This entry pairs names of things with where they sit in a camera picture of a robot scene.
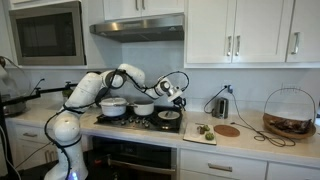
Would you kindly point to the black gas stove cooktop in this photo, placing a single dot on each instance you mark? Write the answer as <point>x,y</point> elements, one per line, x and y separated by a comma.
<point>140,121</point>

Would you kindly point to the black built-in oven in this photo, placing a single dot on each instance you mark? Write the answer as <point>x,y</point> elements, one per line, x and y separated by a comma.
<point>140,150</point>

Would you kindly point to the stainless range hood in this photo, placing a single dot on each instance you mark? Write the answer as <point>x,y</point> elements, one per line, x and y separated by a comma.
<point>140,28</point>

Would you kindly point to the wall outlet with plug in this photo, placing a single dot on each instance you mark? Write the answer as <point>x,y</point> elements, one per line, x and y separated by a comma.
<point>228,88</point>

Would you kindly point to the white chopping board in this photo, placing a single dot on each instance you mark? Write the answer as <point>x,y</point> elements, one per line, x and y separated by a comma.
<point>193,138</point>

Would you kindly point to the dark green glass bottle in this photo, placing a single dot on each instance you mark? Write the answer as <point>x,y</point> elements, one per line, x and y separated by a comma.
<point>66,93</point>

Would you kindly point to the round cork trivet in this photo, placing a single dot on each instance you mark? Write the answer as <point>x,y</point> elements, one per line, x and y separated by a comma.
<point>226,130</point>

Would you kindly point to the small green broccoli floret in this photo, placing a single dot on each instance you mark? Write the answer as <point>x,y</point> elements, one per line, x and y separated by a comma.
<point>207,127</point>

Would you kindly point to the brown vegetable piece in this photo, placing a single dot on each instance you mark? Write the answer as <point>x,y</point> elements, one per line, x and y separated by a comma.
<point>201,130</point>

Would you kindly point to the black camera boom pole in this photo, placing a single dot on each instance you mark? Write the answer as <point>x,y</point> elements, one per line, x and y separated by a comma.
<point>50,90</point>

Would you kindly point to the grey countertop appliance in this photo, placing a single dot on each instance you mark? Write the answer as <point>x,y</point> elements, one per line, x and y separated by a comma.
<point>13,108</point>

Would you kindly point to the built-in microwave oven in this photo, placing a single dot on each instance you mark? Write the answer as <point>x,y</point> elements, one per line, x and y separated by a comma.
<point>46,35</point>

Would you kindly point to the white wall cabinet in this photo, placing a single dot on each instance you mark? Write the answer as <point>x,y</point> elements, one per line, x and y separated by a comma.
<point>260,30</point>

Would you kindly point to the large white pot lid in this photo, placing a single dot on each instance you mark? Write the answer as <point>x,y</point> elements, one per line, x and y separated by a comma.
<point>113,106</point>

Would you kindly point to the white cabinet above range hood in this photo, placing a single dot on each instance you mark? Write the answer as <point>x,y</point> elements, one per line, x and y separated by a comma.
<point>156,6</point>

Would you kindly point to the stainless electric kettle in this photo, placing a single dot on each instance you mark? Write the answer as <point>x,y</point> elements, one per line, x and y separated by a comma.
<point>220,108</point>

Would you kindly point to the white base cabinet with drawer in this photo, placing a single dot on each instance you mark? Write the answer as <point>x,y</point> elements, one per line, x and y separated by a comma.
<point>30,143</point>

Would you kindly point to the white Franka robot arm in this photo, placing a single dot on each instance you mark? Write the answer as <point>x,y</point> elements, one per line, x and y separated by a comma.
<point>83,90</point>

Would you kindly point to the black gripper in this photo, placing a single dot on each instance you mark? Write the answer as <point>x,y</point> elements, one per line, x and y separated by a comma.
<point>179,101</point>

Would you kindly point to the large green broccoli floret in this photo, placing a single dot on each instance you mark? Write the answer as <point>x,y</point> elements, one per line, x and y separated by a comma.
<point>210,136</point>

